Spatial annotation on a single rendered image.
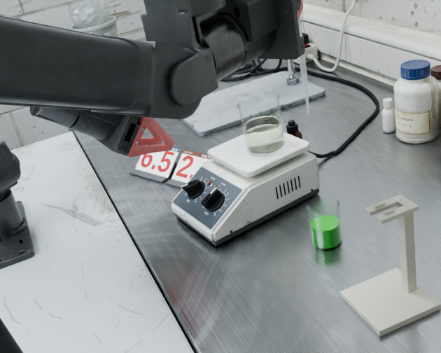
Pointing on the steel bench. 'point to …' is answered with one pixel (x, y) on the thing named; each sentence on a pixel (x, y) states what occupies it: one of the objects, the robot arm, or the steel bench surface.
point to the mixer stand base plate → (232, 115)
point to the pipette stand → (393, 278)
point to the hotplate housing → (258, 195)
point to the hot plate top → (231, 154)
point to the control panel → (197, 211)
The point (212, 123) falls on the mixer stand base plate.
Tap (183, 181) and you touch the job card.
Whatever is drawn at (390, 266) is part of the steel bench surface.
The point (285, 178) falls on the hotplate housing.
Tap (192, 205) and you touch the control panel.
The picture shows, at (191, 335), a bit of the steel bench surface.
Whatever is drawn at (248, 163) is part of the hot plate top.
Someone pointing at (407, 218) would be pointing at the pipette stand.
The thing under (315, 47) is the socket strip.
